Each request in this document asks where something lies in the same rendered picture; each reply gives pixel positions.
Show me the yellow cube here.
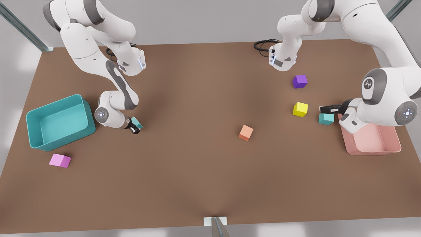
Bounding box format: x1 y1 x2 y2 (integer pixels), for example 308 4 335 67
293 102 309 118

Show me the pink cube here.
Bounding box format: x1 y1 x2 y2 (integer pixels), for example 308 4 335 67
49 153 72 169

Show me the orange cube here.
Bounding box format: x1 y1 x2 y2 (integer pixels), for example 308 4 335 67
238 124 254 142

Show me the silver frame post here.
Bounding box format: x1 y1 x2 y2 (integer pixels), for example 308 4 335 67
0 3 54 53
204 216 231 237
386 0 413 22

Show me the black cable loop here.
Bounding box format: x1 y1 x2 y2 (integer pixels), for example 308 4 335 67
106 43 138 62
254 39 281 57

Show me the purple cube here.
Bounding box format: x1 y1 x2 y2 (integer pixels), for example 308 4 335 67
292 74 308 89

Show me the teal plastic bin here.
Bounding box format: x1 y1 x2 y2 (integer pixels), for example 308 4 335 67
26 94 96 152

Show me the pink plastic bin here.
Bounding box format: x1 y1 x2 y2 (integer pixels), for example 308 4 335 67
338 114 402 155

